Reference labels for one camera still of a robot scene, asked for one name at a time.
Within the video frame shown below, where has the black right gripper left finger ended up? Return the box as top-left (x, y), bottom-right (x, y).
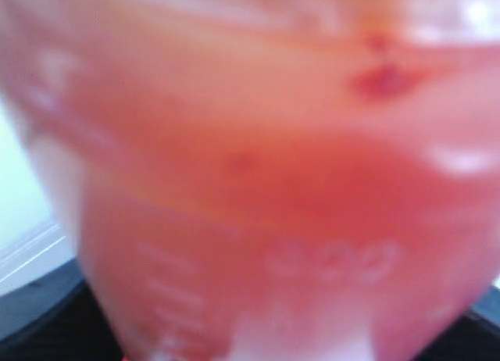
top-left (1, 260), bottom-right (121, 361)

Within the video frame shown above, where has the red sauce squeeze bottle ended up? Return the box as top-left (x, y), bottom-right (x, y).
top-left (1, 0), bottom-right (499, 360)

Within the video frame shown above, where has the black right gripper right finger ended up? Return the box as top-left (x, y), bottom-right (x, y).
top-left (421, 278), bottom-right (499, 361)

